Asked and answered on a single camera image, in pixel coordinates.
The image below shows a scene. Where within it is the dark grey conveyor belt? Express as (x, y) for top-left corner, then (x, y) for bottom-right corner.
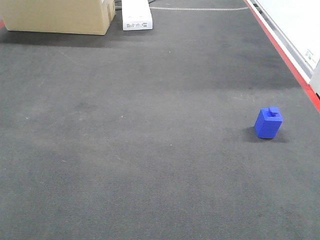
(0, 0), (320, 240)

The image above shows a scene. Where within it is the long white carton box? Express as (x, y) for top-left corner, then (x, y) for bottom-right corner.
(121, 0), (153, 31)

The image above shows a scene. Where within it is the large cardboard box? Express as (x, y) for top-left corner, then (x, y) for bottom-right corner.
(0, 0), (116, 36)

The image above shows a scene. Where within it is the blue plastic block part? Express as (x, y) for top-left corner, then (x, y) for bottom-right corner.
(254, 106), (284, 139)

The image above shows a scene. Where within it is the white panel with aluminium frame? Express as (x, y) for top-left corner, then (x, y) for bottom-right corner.
(257, 0), (320, 92)

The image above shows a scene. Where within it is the red conveyor side rail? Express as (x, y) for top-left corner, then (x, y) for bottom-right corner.
(244, 0), (320, 112)

